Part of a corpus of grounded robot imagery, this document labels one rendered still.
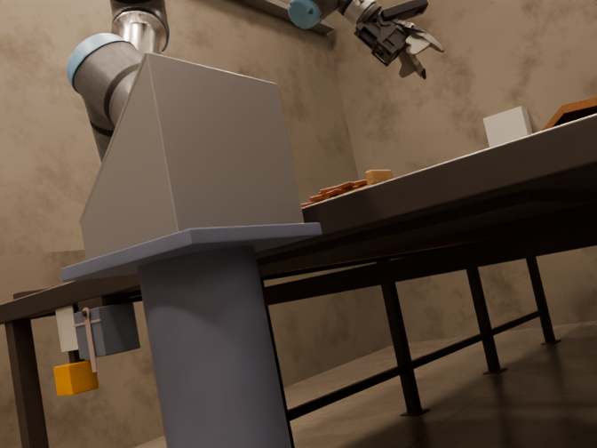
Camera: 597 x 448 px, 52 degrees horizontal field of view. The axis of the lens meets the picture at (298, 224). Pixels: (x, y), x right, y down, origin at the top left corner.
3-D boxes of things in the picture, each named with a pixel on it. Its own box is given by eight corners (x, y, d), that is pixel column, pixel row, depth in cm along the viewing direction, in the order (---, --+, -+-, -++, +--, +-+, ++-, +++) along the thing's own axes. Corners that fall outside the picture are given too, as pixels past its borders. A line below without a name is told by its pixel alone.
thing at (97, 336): (103, 372, 149) (91, 297, 151) (76, 374, 158) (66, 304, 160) (143, 361, 157) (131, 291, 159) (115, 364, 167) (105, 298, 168)
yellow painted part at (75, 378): (72, 396, 163) (59, 307, 165) (56, 396, 169) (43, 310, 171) (99, 388, 169) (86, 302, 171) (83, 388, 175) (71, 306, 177)
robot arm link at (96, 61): (95, 79, 89) (50, 39, 96) (113, 149, 100) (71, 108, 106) (164, 50, 95) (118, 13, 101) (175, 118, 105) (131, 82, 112)
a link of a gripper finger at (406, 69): (405, 90, 155) (387, 61, 150) (420, 74, 156) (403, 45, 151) (413, 91, 152) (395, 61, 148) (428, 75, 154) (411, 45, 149)
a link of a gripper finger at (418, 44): (430, 66, 138) (399, 54, 144) (447, 48, 139) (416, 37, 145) (426, 55, 136) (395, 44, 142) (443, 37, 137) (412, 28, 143)
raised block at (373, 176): (374, 184, 111) (370, 169, 111) (366, 187, 112) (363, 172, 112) (394, 183, 115) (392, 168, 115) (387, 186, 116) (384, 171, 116)
